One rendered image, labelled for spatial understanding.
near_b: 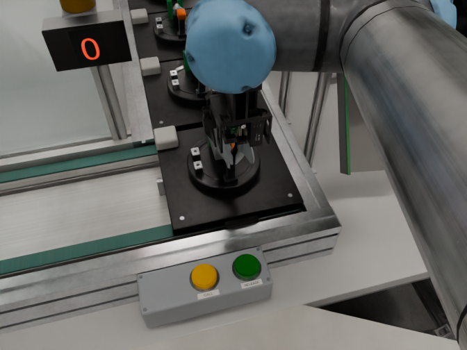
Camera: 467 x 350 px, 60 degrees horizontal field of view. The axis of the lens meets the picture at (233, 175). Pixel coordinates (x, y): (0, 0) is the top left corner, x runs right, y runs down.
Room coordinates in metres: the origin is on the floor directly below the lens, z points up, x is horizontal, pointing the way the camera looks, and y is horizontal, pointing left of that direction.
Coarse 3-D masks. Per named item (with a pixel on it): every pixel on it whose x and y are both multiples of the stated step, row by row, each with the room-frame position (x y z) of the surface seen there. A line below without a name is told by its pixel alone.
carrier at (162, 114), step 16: (144, 64) 0.83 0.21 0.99; (160, 64) 0.86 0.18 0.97; (176, 64) 0.86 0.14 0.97; (144, 80) 0.80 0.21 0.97; (160, 80) 0.80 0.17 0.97; (176, 80) 0.75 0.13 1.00; (192, 80) 0.76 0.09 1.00; (160, 96) 0.74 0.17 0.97; (176, 96) 0.72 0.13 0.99; (192, 96) 0.71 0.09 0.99; (160, 112) 0.68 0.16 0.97; (176, 112) 0.68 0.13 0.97; (192, 112) 0.68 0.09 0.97; (176, 128) 0.64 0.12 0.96; (192, 128) 0.64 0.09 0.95
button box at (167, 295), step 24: (192, 264) 0.32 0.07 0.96; (216, 264) 0.32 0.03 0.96; (264, 264) 0.32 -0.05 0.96; (144, 288) 0.28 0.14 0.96; (168, 288) 0.28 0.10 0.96; (192, 288) 0.28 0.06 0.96; (216, 288) 0.28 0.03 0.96; (240, 288) 0.28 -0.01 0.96; (264, 288) 0.28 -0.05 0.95; (144, 312) 0.24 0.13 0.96; (168, 312) 0.24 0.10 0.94; (192, 312) 0.25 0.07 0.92
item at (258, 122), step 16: (208, 96) 0.45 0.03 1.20; (224, 96) 0.44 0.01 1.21; (240, 96) 0.41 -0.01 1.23; (256, 96) 0.41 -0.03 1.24; (224, 112) 0.40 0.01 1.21; (240, 112) 0.40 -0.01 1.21; (256, 112) 0.41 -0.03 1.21; (224, 128) 0.40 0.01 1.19; (240, 128) 0.40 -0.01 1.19; (256, 128) 0.39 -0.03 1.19; (256, 144) 0.39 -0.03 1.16
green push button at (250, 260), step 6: (240, 258) 0.32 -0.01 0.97; (246, 258) 0.32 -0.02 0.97; (252, 258) 0.32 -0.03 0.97; (234, 264) 0.31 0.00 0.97; (240, 264) 0.31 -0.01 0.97; (246, 264) 0.31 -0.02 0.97; (252, 264) 0.31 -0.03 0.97; (258, 264) 0.31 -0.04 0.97; (240, 270) 0.30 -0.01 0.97; (246, 270) 0.30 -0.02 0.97; (252, 270) 0.30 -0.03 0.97; (258, 270) 0.30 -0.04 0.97; (240, 276) 0.29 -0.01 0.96; (246, 276) 0.29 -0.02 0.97; (252, 276) 0.29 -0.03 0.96
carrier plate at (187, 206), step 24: (192, 144) 0.58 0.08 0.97; (264, 144) 0.58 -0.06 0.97; (168, 168) 0.52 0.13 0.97; (264, 168) 0.52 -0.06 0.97; (168, 192) 0.46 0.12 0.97; (192, 192) 0.46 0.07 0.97; (240, 192) 0.46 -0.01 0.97; (264, 192) 0.46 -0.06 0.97; (288, 192) 0.46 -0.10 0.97; (192, 216) 0.41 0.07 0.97; (216, 216) 0.41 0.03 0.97; (240, 216) 0.41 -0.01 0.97
